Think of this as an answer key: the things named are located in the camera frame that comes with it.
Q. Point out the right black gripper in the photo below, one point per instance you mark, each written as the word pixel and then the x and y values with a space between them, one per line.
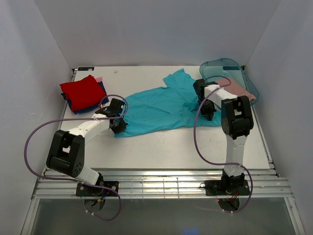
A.
pixel 208 113

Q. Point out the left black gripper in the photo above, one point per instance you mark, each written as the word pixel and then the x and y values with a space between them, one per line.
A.
pixel 120 125

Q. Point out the teal t shirt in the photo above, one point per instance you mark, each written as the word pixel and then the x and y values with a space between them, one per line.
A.
pixel 164 108

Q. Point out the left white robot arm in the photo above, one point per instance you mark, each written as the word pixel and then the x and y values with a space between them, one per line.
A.
pixel 67 151

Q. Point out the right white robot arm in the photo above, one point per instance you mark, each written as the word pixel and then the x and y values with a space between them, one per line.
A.
pixel 236 123

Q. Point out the pink folded t shirt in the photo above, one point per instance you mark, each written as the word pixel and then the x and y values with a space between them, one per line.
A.
pixel 98 78

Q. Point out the blue folded t shirt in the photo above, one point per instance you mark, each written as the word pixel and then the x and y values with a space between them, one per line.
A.
pixel 88 109

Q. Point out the pink t shirt in bin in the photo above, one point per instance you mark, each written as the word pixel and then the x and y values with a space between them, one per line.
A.
pixel 235 88

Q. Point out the red folded t shirt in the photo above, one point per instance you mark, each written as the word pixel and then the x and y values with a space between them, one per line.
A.
pixel 83 93

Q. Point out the teal plastic bin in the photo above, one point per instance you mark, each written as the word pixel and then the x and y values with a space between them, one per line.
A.
pixel 229 68

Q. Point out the blue label sticker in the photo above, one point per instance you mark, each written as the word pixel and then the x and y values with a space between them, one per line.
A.
pixel 85 69

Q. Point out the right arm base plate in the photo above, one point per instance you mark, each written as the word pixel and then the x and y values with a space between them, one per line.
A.
pixel 215 188

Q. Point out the aluminium rail frame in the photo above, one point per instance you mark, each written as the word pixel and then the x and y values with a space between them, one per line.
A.
pixel 163 184

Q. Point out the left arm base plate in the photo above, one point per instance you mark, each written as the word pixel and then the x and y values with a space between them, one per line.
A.
pixel 87 191

